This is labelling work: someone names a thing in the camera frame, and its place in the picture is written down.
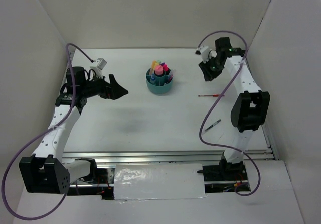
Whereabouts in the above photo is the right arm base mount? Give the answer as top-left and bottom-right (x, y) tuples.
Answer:
(197, 165), (250, 193)

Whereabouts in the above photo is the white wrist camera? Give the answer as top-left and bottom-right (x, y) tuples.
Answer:
(195, 45), (213, 63)
(90, 58), (107, 79)

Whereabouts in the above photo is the blue cap spray bottle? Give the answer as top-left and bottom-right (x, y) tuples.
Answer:
(150, 74), (156, 85)

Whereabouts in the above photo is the yellow highlighter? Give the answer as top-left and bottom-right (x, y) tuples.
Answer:
(150, 61), (157, 75)

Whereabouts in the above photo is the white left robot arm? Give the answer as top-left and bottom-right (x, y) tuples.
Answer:
(19, 67), (128, 194)

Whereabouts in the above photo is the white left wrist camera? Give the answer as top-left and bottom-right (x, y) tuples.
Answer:
(90, 58), (107, 79)

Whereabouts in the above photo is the teal round organizer container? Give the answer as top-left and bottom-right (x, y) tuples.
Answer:
(146, 69), (174, 95)

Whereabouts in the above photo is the aluminium table frame rail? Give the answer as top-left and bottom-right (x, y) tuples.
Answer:
(62, 48), (272, 162)

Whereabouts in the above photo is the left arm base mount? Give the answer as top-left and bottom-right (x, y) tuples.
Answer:
(67, 167), (115, 200)

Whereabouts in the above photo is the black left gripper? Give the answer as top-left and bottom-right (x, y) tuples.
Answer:
(81, 72), (128, 100)

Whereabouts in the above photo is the pink bottle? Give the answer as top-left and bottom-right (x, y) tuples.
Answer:
(154, 65), (164, 76)

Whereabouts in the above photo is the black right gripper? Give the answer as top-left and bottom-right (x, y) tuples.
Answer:
(199, 56), (224, 82)

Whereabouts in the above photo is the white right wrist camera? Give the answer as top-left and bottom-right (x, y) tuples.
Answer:
(195, 45), (213, 63)

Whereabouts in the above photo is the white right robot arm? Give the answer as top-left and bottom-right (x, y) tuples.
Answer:
(196, 37), (270, 180)

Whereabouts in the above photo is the black gel pen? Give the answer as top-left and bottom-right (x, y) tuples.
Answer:
(204, 119), (222, 132)

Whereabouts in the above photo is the red gel pen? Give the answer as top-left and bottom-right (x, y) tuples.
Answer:
(198, 94), (224, 97)

